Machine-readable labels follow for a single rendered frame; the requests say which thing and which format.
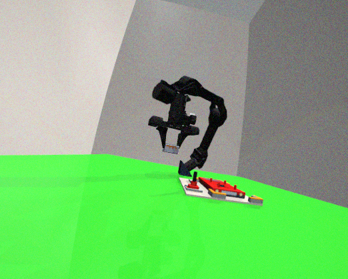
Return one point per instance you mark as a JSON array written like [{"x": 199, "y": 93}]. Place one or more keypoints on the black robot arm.
[{"x": 167, "y": 93}]

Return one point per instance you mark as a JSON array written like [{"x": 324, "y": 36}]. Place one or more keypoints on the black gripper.
[{"x": 162, "y": 126}]

